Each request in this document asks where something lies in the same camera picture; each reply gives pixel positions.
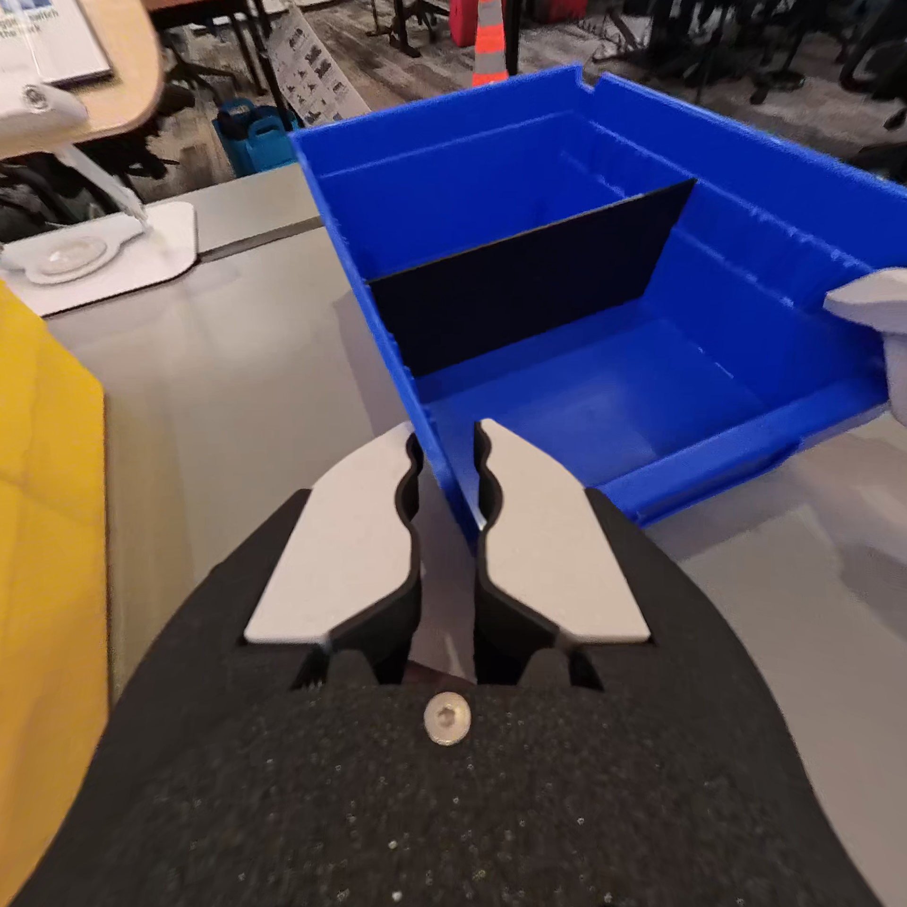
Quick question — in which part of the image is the yellow storage bin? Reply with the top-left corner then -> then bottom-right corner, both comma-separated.
0,278 -> 112,907

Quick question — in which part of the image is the blue plastic container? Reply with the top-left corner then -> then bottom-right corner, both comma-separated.
212,97 -> 303,179

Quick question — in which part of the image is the orange traffic cone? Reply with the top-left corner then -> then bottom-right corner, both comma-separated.
471,0 -> 513,88

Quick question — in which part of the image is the white desk lamp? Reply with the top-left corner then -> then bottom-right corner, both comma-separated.
0,83 -> 198,319

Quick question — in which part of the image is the blue storage bin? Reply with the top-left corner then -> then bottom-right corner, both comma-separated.
289,62 -> 907,548

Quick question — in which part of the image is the instruction sheet on board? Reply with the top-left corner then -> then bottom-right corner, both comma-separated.
0,0 -> 166,161

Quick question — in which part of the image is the black blue bin divider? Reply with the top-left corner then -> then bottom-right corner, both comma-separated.
367,177 -> 700,378

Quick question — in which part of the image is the printed paper banner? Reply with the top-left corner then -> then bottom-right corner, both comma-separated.
265,3 -> 374,130

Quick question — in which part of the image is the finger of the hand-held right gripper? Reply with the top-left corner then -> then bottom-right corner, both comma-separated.
822,267 -> 907,334
882,330 -> 907,428

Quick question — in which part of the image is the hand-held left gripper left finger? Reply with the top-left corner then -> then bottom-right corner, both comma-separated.
243,421 -> 426,686

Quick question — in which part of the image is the black office chair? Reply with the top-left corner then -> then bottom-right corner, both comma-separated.
836,0 -> 907,114

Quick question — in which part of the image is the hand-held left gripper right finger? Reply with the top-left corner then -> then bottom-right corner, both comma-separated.
473,417 -> 653,686

